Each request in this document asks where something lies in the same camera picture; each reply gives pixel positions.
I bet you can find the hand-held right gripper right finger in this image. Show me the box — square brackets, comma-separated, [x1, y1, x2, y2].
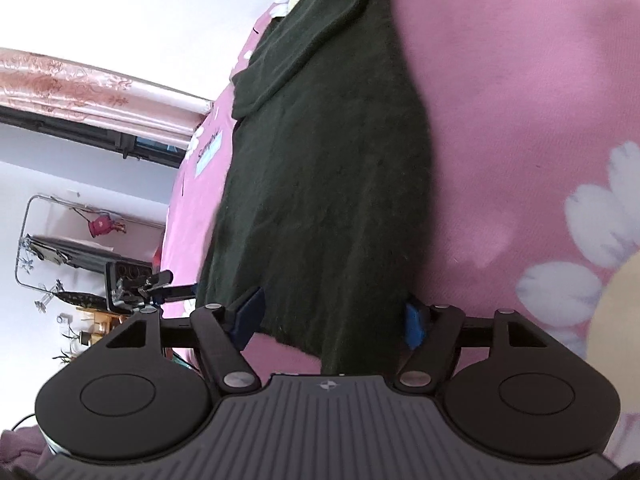
[394, 302, 547, 394]

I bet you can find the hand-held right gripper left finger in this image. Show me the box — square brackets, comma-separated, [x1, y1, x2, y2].
[104, 287, 267, 395]

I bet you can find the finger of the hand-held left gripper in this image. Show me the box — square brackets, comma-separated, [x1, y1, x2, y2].
[137, 269, 174, 295]
[149, 284, 197, 307]

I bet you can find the dark green sweater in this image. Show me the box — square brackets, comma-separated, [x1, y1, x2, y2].
[196, 0, 435, 376]

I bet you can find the metal clothes rack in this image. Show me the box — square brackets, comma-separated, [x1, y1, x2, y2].
[14, 194, 168, 313]

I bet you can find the wooden furniture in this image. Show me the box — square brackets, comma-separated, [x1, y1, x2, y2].
[75, 309, 123, 347]

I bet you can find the red hanging garment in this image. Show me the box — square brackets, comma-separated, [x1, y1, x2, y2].
[87, 213, 127, 238]

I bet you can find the pink patterned curtain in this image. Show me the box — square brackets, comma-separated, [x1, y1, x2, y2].
[0, 47, 215, 137]

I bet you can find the purple cloth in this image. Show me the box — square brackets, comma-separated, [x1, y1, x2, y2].
[0, 426, 57, 480]

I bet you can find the pink floral bedsheet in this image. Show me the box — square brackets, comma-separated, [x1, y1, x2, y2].
[152, 0, 640, 480]

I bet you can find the dark window frame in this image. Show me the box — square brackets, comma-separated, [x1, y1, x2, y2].
[0, 108, 187, 170]

